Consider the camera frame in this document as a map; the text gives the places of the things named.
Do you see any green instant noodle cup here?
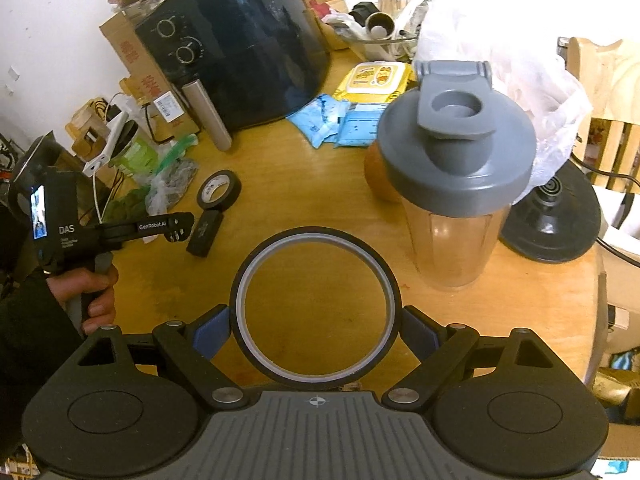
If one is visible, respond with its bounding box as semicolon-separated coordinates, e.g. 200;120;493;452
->
110;122;161;186

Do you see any black round lamp base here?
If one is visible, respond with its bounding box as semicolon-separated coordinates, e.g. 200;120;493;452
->
499;162;602;263

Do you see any yellow wipes pack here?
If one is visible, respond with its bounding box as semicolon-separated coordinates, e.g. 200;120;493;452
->
334;60;416;106

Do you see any glass bowl with clutter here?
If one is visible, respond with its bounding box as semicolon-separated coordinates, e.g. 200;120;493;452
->
332;0;423;63

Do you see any small open cardboard box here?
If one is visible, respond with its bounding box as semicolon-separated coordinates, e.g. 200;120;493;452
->
66;99;113;158

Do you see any wooden chair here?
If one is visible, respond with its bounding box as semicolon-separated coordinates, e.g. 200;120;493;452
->
557;36;640;193

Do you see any brown cardboard box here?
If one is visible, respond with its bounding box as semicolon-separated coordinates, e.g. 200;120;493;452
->
98;10;202;142

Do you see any black electrical tape roll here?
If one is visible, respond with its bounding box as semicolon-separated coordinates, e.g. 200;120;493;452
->
196;170;242;211

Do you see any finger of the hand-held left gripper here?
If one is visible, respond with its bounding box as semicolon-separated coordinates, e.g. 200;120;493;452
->
142;230;190;247
125;212;196;237

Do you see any dark blue air fryer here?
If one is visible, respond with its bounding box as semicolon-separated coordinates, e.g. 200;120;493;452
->
134;0;332;133

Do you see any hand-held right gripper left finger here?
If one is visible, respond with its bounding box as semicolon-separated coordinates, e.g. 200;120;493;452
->
65;304;251;408

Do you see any bag of green discs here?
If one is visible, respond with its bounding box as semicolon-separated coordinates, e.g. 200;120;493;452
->
102;186;151;226

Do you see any person's left hand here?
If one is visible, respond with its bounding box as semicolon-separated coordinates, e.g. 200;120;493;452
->
47;262;121;337

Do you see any clear shaker bottle grey lid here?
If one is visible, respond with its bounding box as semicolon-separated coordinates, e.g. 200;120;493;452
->
376;59;537;290

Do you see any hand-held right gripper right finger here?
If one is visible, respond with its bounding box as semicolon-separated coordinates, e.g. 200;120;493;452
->
382;305;586;408

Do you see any grey cylindrical roll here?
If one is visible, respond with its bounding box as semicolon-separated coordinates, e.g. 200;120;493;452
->
181;82;233;152

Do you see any clear plastic bag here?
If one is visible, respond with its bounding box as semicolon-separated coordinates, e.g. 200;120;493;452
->
145;135;201;218

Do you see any white plastic bag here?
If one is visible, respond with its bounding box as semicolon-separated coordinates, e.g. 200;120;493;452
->
416;0;593;188

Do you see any thin large tape ring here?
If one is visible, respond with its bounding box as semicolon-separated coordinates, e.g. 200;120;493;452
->
230;226;402;387

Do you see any white cable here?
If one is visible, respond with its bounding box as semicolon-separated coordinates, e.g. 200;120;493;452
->
91;92;131;226

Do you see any small black battery box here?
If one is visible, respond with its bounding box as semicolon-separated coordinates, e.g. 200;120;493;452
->
186;210;224;259

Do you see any white power bank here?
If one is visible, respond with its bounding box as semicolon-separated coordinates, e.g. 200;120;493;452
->
82;112;138;177

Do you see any black fan cable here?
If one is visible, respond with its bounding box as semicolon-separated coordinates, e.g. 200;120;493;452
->
570;155;640;256

